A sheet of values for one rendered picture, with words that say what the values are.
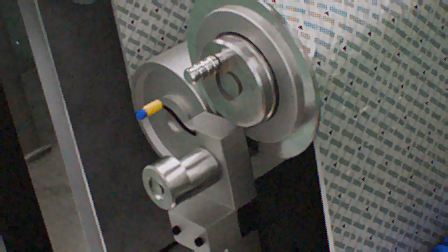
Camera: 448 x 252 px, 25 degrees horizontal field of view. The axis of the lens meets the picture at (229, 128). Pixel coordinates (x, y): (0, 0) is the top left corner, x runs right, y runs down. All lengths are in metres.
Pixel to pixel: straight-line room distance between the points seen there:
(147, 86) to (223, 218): 0.17
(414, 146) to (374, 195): 0.06
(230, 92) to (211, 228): 0.12
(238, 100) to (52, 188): 0.68
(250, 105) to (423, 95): 0.17
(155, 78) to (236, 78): 0.16
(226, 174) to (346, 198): 0.10
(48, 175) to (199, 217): 0.66
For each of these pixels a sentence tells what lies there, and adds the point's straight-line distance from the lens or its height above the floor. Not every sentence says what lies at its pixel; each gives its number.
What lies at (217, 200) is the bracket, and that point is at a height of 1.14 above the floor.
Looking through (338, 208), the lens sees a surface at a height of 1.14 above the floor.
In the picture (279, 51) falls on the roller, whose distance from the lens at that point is 0.75.
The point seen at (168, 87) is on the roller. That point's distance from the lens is 0.91.
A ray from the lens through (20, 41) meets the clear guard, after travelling 1.82.
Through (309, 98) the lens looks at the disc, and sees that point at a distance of 0.75.
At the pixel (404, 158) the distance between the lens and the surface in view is 0.87.
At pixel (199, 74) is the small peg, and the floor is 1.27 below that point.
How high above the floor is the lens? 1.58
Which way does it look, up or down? 28 degrees down
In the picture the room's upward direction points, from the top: 11 degrees counter-clockwise
